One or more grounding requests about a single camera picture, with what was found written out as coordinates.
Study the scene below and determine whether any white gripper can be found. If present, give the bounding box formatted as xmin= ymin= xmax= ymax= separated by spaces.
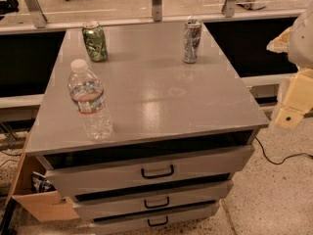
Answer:
xmin=266 ymin=2 xmax=313 ymax=129

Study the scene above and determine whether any silver blue redbull can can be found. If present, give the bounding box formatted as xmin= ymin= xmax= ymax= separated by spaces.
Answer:
xmin=183 ymin=18 xmax=201 ymax=64

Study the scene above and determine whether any green soda can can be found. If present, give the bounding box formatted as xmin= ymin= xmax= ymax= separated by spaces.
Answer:
xmin=82 ymin=21 xmax=108 ymax=62

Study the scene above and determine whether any grey drawer cabinet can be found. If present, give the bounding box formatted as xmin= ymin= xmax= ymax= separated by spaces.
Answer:
xmin=24 ymin=19 xmax=271 ymax=235

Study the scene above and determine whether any clear plastic water bottle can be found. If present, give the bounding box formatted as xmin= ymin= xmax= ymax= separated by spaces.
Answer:
xmin=67 ymin=59 xmax=112 ymax=140

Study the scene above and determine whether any middle grey drawer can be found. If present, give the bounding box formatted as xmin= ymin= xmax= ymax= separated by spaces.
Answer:
xmin=73 ymin=177 xmax=233 ymax=221

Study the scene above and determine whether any grey drawer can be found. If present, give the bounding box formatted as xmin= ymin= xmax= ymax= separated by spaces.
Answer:
xmin=90 ymin=202 xmax=219 ymax=235
xmin=46 ymin=145 xmax=254 ymax=196
xmin=73 ymin=177 xmax=233 ymax=221

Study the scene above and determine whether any bottom grey drawer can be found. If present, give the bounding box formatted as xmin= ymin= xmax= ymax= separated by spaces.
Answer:
xmin=90 ymin=202 xmax=219 ymax=235

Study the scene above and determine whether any top grey drawer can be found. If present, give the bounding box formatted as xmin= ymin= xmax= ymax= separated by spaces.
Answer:
xmin=46 ymin=145 xmax=254 ymax=196

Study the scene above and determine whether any crumpled bag in box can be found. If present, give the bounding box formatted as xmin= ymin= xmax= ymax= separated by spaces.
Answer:
xmin=31 ymin=171 xmax=55 ymax=193

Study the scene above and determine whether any brown cardboard box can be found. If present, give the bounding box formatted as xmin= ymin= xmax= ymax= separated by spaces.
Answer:
xmin=5 ymin=143 xmax=78 ymax=222

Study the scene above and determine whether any black floor cable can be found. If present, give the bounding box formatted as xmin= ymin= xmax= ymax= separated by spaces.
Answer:
xmin=254 ymin=136 xmax=313 ymax=165

